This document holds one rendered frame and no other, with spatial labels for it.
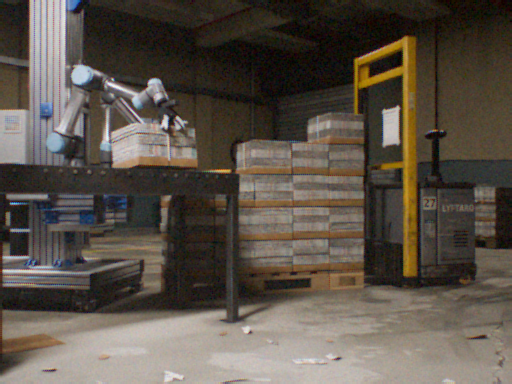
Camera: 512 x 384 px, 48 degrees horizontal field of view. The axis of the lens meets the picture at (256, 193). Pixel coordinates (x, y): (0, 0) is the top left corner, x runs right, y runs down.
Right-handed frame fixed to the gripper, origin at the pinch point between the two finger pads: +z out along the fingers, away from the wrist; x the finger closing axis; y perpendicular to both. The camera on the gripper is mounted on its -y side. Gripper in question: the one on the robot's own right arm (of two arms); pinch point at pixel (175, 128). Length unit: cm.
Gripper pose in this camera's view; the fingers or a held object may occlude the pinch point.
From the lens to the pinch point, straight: 313.5
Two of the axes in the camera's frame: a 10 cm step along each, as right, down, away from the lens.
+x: -7.5, 0.1, -6.6
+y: -5.4, 5.7, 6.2
